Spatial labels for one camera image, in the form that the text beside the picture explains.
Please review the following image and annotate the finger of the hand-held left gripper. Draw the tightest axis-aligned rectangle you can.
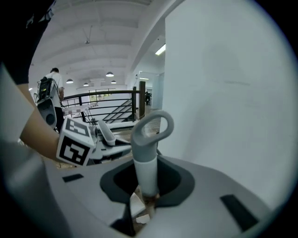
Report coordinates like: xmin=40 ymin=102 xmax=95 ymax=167
xmin=102 ymin=144 xmax=132 ymax=159

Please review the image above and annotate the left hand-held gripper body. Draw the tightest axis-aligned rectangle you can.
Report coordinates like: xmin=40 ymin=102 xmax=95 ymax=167
xmin=56 ymin=117 xmax=104 ymax=167

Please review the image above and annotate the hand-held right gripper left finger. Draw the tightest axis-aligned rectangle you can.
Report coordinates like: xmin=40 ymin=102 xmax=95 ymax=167
xmin=44 ymin=159 xmax=136 ymax=237

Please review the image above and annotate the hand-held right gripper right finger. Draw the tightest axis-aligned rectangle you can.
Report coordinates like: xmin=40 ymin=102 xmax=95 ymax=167
xmin=139 ymin=155 xmax=281 ymax=238

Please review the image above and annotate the white broom with grey handle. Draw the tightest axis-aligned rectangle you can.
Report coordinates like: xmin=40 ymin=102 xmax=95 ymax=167
xmin=129 ymin=110 xmax=175 ymax=199

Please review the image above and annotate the person's left forearm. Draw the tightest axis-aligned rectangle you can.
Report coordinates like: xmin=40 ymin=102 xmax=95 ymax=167
xmin=19 ymin=106 xmax=61 ymax=161

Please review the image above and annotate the black metal railing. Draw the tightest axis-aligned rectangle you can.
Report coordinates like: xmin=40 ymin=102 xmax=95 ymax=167
xmin=61 ymin=81 xmax=146 ymax=124

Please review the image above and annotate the hanging ceiling fixture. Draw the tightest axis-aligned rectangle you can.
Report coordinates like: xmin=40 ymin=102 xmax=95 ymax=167
xmin=83 ymin=25 xmax=93 ymax=45

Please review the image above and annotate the fluorescent ceiling light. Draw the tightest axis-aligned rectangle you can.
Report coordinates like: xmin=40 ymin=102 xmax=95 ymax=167
xmin=155 ymin=44 xmax=167 ymax=56

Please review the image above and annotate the person's black shirt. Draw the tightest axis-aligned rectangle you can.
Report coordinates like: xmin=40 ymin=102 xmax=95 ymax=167
xmin=0 ymin=0 xmax=57 ymax=85

